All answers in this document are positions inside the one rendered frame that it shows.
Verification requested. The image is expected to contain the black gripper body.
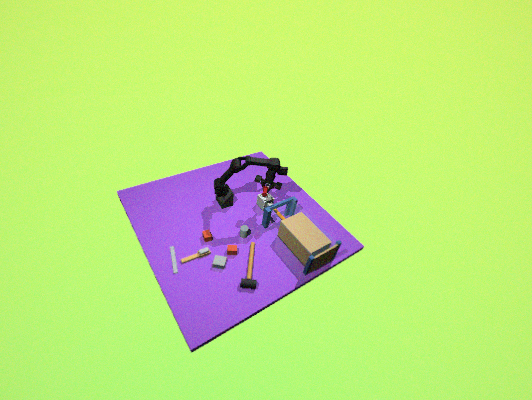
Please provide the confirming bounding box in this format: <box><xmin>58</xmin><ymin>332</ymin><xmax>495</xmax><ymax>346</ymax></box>
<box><xmin>254</xmin><ymin>173</ymin><xmax>282</xmax><ymax>190</ymax></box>

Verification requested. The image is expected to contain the pale grey flat bar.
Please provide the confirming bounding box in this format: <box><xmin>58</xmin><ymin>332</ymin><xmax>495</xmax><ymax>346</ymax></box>
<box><xmin>170</xmin><ymin>246</ymin><xmax>178</xmax><ymax>273</ymax></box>

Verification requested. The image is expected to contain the black-headed mallet with wooden handle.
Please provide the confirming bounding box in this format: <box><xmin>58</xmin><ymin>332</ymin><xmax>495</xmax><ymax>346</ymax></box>
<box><xmin>240</xmin><ymin>242</ymin><xmax>257</xmax><ymax>289</ymax></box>

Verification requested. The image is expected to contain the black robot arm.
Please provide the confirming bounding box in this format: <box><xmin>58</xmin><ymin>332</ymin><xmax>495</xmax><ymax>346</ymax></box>
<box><xmin>214</xmin><ymin>156</ymin><xmax>288</xmax><ymax>197</ymax></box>

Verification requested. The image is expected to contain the grey cylinder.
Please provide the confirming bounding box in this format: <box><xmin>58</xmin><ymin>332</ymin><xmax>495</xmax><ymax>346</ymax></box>
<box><xmin>240</xmin><ymin>225</ymin><xmax>249</xmax><ymax>238</ymax></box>

